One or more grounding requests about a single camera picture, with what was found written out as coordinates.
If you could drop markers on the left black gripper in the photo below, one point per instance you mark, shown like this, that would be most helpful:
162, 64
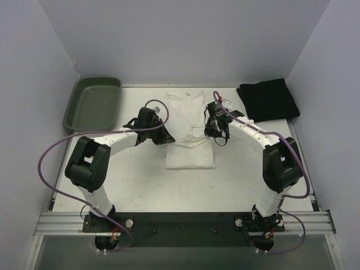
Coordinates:
157, 133

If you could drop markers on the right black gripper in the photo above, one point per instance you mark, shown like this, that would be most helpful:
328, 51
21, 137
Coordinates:
212, 127

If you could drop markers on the white t-shirt with robot print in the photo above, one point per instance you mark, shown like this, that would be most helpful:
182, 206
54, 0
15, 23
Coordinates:
192, 149

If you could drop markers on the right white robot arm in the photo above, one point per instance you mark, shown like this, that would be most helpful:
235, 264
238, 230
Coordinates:
280, 169

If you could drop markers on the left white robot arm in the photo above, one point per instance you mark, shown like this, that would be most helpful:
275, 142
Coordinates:
89, 162

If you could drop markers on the folded black t-shirt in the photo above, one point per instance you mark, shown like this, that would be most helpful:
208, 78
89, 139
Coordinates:
268, 100

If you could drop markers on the dark green plastic tray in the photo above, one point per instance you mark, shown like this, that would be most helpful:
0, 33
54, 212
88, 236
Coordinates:
93, 105

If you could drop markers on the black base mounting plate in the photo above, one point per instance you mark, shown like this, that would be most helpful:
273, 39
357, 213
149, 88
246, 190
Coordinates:
183, 230

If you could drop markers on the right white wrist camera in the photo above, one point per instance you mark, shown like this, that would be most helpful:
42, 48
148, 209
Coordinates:
227, 104

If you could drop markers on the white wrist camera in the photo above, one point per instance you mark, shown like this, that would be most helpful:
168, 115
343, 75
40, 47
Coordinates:
156, 109
227, 104

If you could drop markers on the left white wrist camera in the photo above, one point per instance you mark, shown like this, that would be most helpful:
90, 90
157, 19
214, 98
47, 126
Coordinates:
156, 109

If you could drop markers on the aluminium extrusion rail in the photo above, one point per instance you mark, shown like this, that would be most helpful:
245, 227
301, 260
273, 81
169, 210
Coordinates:
70, 223

